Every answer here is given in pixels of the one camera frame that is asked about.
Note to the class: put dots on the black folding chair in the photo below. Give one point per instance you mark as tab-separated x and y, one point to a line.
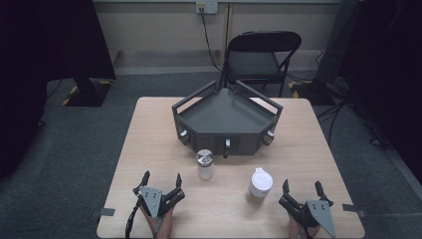
255	63

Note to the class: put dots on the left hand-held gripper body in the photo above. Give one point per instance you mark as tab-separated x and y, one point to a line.
151	199

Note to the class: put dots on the glass jar with metal lid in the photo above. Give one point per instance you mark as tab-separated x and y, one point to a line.
205	166

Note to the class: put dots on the white wall socket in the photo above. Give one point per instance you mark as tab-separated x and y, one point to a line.
206	7

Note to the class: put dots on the dark grey sectioned tray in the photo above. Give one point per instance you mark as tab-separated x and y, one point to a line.
225	116

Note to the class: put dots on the black stand base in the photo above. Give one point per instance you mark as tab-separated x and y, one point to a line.
88	94
313	93

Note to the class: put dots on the person's right hand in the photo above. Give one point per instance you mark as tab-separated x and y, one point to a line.
298	231

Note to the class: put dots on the person's left hand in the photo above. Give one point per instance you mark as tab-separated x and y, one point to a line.
162	225

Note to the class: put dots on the grey tape strip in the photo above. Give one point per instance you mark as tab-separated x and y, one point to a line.
105	211
352	208

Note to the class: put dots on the jar with white lid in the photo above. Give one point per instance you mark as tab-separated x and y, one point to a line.
259	187

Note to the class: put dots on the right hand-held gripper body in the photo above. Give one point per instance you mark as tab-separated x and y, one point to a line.
320	214

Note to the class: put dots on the dark curtain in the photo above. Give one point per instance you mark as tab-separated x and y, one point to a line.
40	66
388	73

